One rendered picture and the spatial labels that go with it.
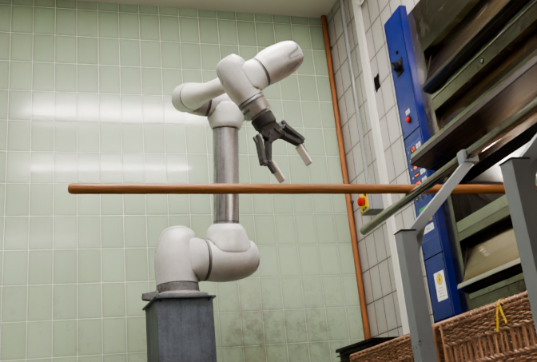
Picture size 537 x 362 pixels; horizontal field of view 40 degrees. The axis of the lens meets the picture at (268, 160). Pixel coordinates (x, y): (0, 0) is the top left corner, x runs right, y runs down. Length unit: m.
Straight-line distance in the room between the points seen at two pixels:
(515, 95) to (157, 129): 1.81
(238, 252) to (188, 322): 0.33
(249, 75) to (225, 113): 0.56
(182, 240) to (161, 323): 0.31
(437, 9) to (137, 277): 1.67
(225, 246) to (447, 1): 1.23
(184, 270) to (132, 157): 0.94
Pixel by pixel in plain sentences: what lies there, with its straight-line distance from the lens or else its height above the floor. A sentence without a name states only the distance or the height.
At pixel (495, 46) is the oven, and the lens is 2.63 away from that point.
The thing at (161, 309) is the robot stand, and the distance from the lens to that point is 2.62.
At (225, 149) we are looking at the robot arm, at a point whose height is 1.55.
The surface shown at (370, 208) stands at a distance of 3.31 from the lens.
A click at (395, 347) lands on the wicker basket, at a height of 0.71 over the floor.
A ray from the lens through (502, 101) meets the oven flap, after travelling 2.37.
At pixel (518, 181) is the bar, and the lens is 1.46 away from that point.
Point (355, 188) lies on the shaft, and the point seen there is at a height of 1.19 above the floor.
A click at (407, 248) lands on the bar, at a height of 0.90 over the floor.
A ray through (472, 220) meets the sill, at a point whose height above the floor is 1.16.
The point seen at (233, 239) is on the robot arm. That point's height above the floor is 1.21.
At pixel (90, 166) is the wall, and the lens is 3.45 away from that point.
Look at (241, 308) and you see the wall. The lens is 3.37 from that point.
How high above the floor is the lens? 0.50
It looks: 21 degrees up
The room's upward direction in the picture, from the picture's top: 6 degrees counter-clockwise
